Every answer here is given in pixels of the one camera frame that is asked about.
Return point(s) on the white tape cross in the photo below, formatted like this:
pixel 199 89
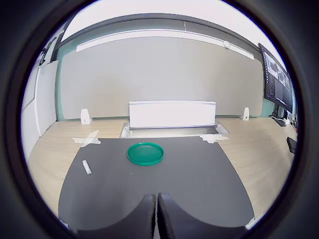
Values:
pixel 212 138
pixel 87 141
pixel 250 224

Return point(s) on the grey partition panel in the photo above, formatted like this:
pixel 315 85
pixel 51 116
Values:
pixel 162 74

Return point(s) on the white partition clamp bracket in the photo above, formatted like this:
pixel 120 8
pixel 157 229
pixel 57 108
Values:
pixel 84 116
pixel 245 114

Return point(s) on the white partition panel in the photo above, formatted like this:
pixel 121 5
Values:
pixel 46 99

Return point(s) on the small white plastic terminal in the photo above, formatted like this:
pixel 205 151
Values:
pixel 86 167

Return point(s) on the white rail above partition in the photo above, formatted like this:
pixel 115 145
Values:
pixel 149 34

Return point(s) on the black keyboard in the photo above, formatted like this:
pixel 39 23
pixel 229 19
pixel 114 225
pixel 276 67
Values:
pixel 280 121

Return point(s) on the round green lid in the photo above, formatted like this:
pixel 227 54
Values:
pixel 145 154

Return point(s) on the dark grey mat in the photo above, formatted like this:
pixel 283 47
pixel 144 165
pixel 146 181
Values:
pixel 174 179

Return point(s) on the black computer monitor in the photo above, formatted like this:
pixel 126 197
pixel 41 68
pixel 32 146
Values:
pixel 276 82

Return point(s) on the black phone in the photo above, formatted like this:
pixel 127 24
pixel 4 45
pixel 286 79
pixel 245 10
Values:
pixel 292 145

